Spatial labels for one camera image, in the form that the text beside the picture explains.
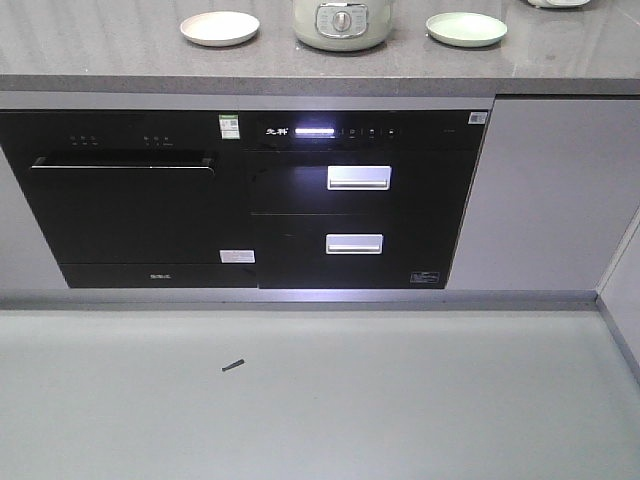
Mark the lower silver drawer handle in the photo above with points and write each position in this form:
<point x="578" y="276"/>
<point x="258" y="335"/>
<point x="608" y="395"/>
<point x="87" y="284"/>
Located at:
<point x="354" y="244"/>

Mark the upper silver drawer handle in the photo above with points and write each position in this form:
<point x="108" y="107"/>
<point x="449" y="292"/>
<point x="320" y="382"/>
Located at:
<point x="358" y="177"/>

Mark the white plate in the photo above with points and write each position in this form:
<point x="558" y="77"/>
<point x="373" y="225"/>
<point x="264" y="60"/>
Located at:
<point x="220" y="28"/>

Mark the green electric cooking pot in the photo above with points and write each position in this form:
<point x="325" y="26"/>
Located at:
<point x="342" y="26"/>

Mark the black floor tape strip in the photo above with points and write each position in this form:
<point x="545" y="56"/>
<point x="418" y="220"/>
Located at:
<point x="233" y="365"/>

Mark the black disinfection cabinet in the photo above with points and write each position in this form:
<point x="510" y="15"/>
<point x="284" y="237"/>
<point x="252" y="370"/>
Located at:
<point x="433" y="155"/>

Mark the light green plate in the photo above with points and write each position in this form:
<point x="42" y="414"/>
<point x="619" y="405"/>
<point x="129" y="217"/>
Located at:
<point x="466" y="29"/>

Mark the black built-in dishwasher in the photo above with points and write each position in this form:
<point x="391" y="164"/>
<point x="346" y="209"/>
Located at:
<point x="134" y="199"/>

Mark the silver drawer handle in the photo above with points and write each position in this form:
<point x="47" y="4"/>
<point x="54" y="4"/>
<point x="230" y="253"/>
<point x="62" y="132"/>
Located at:
<point x="354" y="244"/>
<point x="358" y="177"/>

